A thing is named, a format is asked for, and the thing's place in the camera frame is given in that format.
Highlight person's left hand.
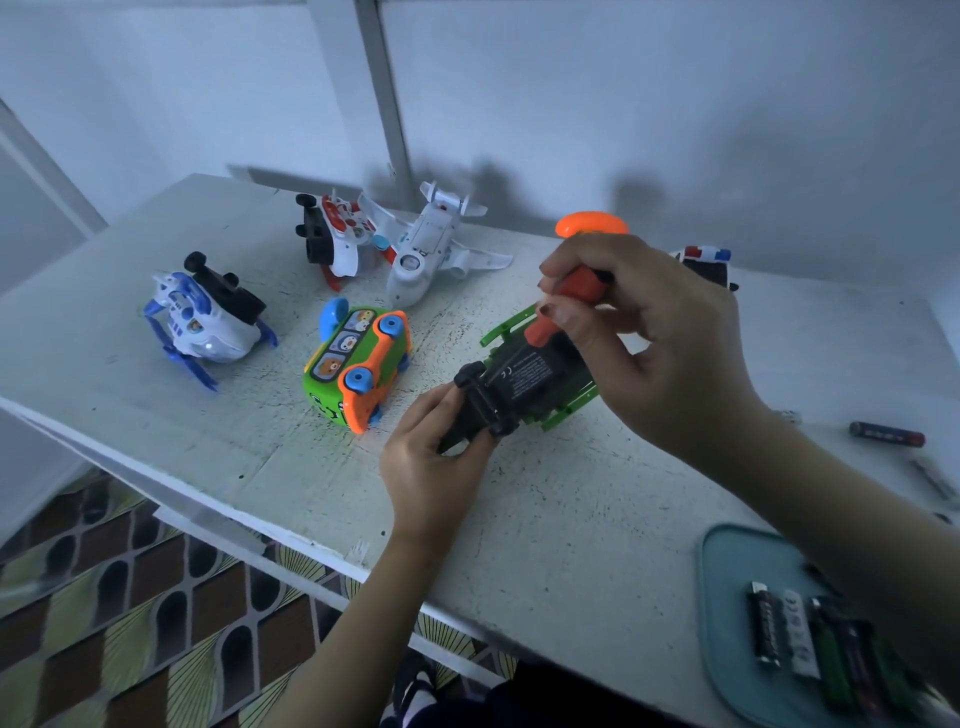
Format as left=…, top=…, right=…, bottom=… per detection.
left=378, top=381, right=500, bottom=554

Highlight red white toy vehicle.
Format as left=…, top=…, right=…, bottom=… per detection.
left=294, top=190, right=384, bottom=293

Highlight person's right forearm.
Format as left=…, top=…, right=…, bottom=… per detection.
left=720, top=412, right=960, bottom=699

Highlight dark green toy helicopter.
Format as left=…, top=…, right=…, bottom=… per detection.
left=444, top=304, right=605, bottom=449

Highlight white toy airplane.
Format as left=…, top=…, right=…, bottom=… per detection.
left=357, top=181, right=515, bottom=308

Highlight white wooden table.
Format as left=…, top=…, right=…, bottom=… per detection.
left=0, top=172, right=960, bottom=728

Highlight white blue toy vehicle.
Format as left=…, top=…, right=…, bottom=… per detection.
left=144, top=250, right=281, bottom=393

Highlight black white toy car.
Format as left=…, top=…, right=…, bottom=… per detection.
left=675, top=246, right=741, bottom=293

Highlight yellow orange toy car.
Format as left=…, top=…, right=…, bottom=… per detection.
left=555, top=211, right=633, bottom=242

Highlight green orange toy car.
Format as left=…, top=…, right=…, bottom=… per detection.
left=303, top=297, right=414, bottom=437

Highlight person's dark trousers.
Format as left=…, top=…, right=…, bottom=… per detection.
left=382, top=652, right=707, bottom=728

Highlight teal container lid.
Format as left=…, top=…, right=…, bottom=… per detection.
left=697, top=522, right=960, bottom=728

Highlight white grey battery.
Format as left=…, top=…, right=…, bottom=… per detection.
left=909, top=454, right=960, bottom=507

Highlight person's right hand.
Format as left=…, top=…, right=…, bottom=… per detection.
left=535, top=232, right=774, bottom=474

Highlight person's left forearm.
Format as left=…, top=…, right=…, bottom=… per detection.
left=267, top=532, right=452, bottom=728

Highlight pile of batteries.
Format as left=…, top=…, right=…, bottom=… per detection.
left=747, top=579, right=939, bottom=719

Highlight red screwdriver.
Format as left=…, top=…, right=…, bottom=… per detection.
left=522, top=267, right=614, bottom=351

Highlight black red battery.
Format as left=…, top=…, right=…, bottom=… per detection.
left=849, top=421, right=929, bottom=449

